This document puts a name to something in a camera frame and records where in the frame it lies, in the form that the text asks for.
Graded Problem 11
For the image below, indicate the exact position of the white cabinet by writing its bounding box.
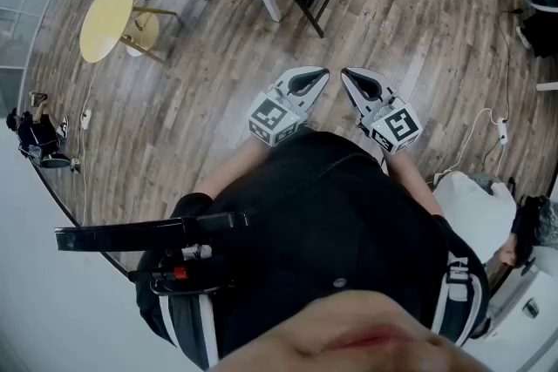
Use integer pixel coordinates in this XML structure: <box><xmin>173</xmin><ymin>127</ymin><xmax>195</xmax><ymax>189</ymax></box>
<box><xmin>464</xmin><ymin>246</ymin><xmax>558</xmax><ymax>372</ymax></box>

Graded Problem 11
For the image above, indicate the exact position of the yellow round side table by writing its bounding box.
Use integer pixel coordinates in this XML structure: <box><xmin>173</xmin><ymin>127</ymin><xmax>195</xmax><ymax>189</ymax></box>
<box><xmin>79</xmin><ymin>0</ymin><xmax>179</xmax><ymax>65</ymax></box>

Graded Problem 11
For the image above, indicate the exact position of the black white backpack strap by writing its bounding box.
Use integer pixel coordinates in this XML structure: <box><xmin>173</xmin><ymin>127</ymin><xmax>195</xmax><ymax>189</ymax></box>
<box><xmin>429</xmin><ymin>239</ymin><xmax>489</xmax><ymax>348</ymax></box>
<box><xmin>157</xmin><ymin>294</ymin><xmax>219</xmax><ymax>369</ymax></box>

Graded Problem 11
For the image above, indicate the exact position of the person's left forearm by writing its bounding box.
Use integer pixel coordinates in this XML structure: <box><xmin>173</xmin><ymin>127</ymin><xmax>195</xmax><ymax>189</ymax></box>
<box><xmin>195</xmin><ymin>137</ymin><xmax>268</xmax><ymax>206</ymax></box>

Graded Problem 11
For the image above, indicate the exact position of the person's right forearm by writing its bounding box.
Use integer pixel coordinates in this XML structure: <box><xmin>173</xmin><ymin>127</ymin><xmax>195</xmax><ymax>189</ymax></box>
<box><xmin>383</xmin><ymin>147</ymin><xmax>445</xmax><ymax>218</ymax></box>

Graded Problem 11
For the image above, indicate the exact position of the white bag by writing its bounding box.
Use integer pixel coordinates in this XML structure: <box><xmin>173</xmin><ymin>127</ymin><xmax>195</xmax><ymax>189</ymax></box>
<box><xmin>432</xmin><ymin>171</ymin><xmax>519</xmax><ymax>266</ymax></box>

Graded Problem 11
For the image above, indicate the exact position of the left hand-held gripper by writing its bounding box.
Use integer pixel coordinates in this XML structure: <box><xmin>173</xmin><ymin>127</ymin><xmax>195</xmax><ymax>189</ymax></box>
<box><xmin>247</xmin><ymin>67</ymin><xmax>329</xmax><ymax>147</ymax></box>

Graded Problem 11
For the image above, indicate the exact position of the black chest-mounted phone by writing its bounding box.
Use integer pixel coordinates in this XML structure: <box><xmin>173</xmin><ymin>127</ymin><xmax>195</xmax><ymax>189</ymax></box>
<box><xmin>54</xmin><ymin>211</ymin><xmax>252</xmax><ymax>253</ymax></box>

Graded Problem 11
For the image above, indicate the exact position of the black chest clip mount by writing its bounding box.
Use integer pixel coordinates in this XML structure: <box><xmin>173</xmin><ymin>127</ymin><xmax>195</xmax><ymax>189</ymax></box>
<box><xmin>128</xmin><ymin>242</ymin><xmax>236</xmax><ymax>297</ymax></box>

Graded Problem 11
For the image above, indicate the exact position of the person's face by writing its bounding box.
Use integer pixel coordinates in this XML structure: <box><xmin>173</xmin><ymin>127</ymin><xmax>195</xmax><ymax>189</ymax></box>
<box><xmin>208</xmin><ymin>289</ymin><xmax>496</xmax><ymax>372</ymax></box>

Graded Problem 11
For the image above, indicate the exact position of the person's black shirt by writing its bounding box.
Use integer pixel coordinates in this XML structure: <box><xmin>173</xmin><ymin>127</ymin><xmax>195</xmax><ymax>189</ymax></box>
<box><xmin>134</xmin><ymin>126</ymin><xmax>492</xmax><ymax>371</ymax></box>

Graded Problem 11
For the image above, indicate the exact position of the white power strip with cable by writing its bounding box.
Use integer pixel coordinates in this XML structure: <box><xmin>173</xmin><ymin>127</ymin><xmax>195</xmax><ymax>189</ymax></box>
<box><xmin>433</xmin><ymin>107</ymin><xmax>501</xmax><ymax>184</ymax></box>

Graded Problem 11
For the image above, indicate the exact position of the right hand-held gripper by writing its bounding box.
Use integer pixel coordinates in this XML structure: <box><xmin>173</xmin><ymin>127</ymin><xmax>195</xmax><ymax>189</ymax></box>
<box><xmin>340</xmin><ymin>66</ymin><xmax>423</xmax><ymax>156</ymax></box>

